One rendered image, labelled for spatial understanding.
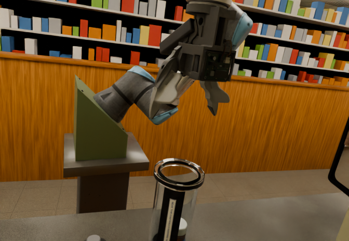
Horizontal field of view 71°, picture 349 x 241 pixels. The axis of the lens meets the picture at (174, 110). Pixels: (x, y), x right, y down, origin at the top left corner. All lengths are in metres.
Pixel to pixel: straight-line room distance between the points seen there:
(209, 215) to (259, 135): 2.33
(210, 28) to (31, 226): 0.62
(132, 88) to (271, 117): 2.29
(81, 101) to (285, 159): 2.93
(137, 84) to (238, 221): 0.60
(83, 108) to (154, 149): 1.72
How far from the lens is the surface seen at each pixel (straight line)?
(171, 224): 0.56
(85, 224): 0.74
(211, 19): 0.41
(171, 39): 0.48
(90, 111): 0.94
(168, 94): 0.41
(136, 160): 1.03
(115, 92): 1.01
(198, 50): 0.39
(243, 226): 0.81
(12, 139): 2.56
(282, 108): 3.13
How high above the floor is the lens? 1.43
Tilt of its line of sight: 16 degrees down
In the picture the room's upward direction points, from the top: 8 degrees clockwise
